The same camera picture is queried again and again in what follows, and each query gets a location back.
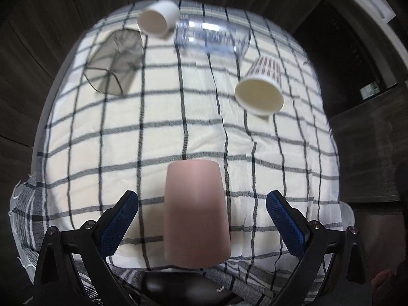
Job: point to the pink cup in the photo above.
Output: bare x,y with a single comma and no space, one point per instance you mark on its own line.
196,227

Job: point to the clear glass bottle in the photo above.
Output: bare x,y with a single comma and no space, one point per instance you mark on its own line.
212,36

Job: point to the white paper cup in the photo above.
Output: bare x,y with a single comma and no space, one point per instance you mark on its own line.
159,18

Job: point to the checkered white cloth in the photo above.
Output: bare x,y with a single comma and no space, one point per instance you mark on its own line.
181,105

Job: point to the patterned paper cup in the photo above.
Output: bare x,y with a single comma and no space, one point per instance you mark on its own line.
259,92

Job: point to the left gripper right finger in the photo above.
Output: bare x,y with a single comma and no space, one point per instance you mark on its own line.
309,241

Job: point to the grey translucent cup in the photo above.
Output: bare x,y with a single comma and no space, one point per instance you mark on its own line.
114,65

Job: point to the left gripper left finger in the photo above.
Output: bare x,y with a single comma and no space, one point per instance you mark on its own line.
57,280

